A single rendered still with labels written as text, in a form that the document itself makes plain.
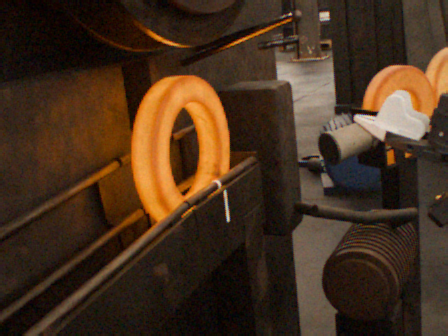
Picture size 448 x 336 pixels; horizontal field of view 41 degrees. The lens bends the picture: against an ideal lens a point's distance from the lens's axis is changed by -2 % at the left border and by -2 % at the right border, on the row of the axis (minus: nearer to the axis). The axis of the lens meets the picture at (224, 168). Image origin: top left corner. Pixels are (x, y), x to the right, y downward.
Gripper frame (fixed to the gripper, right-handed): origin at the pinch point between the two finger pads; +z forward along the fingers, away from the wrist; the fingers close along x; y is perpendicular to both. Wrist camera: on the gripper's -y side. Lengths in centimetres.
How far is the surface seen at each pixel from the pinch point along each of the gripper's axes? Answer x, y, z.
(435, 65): -43.4, 3.3, -2.2
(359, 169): -185, -71, 32
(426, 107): -39.2, -4.0, -3.2
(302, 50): -831, -142, 280
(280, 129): -6.8, -6.1, 13.2
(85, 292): 40.2, -10.1, 11.7
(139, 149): 22.5, -3.6, 18.9
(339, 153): -20.1, -11.4, 6.5
